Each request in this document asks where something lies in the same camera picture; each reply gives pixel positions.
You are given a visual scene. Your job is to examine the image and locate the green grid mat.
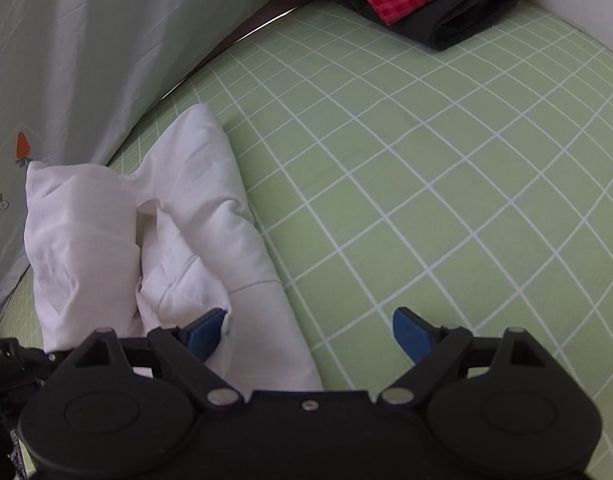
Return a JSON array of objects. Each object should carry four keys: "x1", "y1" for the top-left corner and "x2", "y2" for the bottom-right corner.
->
[{"x1": 0, "y1": 0, "x2": 613, "y2": 480}]

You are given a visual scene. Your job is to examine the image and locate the white shirt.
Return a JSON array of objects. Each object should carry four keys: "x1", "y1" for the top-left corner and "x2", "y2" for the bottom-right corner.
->
[{"x1": 24, "y1": 103, "x2": 324, "y2": 394}]

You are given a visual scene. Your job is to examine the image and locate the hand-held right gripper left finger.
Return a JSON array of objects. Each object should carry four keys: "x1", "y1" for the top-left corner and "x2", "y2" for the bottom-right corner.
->
[{"x1": 61, "y1": 307, "x2": 245, "y2": 409}]

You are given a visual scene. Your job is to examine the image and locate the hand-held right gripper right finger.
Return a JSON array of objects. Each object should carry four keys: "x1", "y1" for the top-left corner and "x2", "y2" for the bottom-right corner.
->
[{"x1": 377, "y1": 306, "x2": 555, "y2": 407}]

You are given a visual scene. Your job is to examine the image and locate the black folded garment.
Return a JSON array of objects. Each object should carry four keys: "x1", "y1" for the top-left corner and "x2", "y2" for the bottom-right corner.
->
[{"x1": 294, "y1": 0, "x2": 526, "y2": 52}]

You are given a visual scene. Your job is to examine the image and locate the grey carrot print sheet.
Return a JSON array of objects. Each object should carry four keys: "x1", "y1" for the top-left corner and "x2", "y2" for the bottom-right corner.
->
[{"x1": 0, "y1": 0, "x2": 308, "y2": 330}]

